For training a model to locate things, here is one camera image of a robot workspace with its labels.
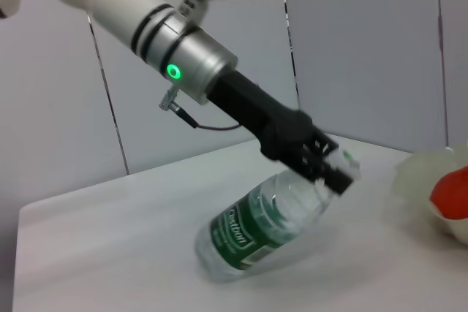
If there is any pale green glass fruit plate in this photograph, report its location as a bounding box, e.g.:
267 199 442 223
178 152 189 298
393 142 468 246

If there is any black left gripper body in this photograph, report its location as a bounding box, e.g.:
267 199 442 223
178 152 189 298
206 69 319 180

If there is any clear green-label water bottle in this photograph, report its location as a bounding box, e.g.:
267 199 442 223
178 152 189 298
195 148 362 284

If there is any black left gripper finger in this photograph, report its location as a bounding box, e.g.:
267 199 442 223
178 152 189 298
310 131 341 156
299 150 358 196

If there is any left gripper cable with plug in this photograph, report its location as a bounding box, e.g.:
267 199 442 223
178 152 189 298
158 84 243 132

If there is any red-orange knobbly orange fruit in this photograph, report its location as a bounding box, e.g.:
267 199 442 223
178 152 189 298
429 164 468 221

